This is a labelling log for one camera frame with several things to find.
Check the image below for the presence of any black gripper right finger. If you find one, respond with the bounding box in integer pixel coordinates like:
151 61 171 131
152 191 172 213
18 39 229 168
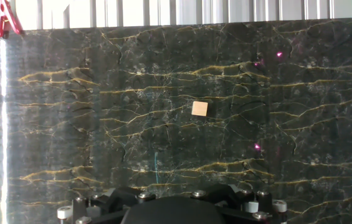
191 184 288 224

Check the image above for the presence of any red plastic clothespin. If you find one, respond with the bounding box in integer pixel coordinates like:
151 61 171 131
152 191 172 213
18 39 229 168
0 0 26 40

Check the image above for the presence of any black marble pattern mat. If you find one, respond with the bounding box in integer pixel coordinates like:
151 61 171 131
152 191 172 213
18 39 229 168
6 17 352 224

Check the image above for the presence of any small wooden block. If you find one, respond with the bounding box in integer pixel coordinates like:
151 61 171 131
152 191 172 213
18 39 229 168
191 100 209 117

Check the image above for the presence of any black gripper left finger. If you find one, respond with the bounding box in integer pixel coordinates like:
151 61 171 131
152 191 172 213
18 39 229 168
56 186 156 224

